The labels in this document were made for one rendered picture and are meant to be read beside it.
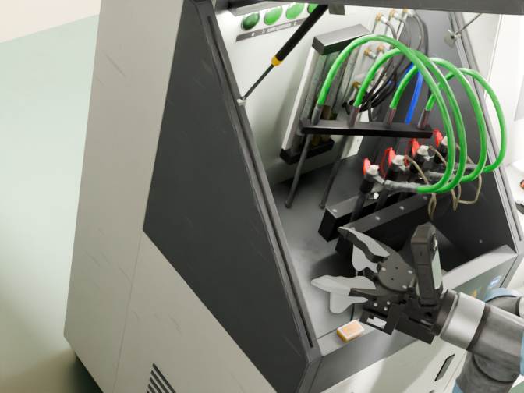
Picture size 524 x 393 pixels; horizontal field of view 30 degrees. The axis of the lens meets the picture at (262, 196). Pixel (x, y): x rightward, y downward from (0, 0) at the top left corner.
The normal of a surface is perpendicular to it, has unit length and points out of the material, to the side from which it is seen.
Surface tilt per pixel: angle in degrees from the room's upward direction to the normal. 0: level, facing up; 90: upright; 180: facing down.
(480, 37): 90
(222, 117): 90
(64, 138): 0
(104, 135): 90
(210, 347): 90
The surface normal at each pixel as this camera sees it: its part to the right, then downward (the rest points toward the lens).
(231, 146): -0.77, 0.29
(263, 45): 0.60, 0.63
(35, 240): 0.21, -0.72
